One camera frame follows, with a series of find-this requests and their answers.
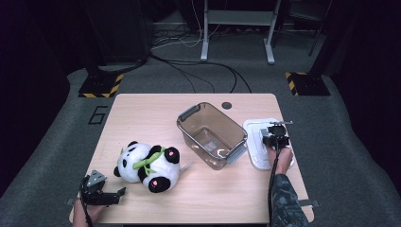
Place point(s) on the person's right hand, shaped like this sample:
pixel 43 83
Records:
pixel 283 159

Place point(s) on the panda plush toy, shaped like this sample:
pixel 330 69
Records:
pixel 138 159

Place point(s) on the dark equipment cabinet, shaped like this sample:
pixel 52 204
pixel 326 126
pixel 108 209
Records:
pixel 123 31

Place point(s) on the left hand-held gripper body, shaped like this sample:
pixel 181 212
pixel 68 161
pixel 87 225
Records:
pixel 94 189

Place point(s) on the white metal desk frame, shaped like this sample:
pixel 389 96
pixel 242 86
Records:
pixel 205 47

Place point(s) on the transparent brown storage box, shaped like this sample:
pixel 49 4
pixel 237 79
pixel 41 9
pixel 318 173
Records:
pixel 220 132

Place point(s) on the person's left hand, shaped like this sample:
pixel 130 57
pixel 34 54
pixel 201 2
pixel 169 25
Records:
pixel 88 214

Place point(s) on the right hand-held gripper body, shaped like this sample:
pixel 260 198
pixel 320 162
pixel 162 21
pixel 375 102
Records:
pixel 276 135

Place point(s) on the white storage box lid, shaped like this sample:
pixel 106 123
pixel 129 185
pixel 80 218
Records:
pixel 255 148

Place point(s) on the black yellow striped stand base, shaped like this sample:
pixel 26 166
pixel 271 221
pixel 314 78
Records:
pixel 309 83
pixel 101 86

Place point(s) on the grey tape strip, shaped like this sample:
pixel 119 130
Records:
pixel 72 201
pixel 308 203

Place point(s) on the dark round table grommet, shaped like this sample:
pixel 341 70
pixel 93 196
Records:
pixel 226 105

